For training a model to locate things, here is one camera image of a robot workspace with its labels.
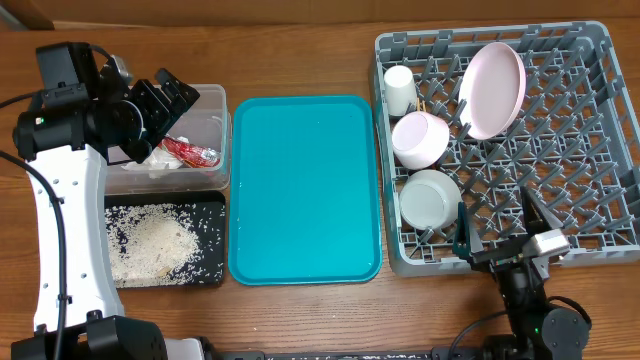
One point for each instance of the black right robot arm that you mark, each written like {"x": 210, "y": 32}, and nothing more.
{"x": 542, "y": 327}

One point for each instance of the teal plastic tray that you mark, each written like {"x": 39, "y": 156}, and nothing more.
{"x": 304, "y": 201}

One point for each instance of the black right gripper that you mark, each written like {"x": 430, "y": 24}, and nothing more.
{"x": 466, "y": 240}

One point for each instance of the white bowl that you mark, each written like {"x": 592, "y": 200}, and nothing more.
{"x": 429, "y": 199}

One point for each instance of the spilled rice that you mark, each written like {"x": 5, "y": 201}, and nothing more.
{"x": 150, "y": 242}

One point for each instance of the white tissue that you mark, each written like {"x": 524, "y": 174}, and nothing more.
{"x": 159, "y": 160}

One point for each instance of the cream cup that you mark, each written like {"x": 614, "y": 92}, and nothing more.
{"x": 400, "y": 90}

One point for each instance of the black tray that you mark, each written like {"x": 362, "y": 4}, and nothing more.
{"x": 215, "y": 200}

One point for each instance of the red snack wrapper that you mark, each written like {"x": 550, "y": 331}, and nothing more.
{"x": 191, "y": 155}

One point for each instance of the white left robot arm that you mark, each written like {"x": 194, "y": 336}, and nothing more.
{"x": 62, "y": 142}

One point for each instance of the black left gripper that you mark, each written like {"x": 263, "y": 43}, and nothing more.
{"x": 144, "y": 91}

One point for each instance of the clear plastic waste bin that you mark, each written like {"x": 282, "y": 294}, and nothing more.
{"x": 206, "y": 124}

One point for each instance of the large pink plate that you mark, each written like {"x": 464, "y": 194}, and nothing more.
{"x": 493, "y": 88}

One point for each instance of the small pink plate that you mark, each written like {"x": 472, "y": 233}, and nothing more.
{"x": 419, "y": 139}

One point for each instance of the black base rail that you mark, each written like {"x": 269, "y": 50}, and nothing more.
{"x": 436, "y": 353}

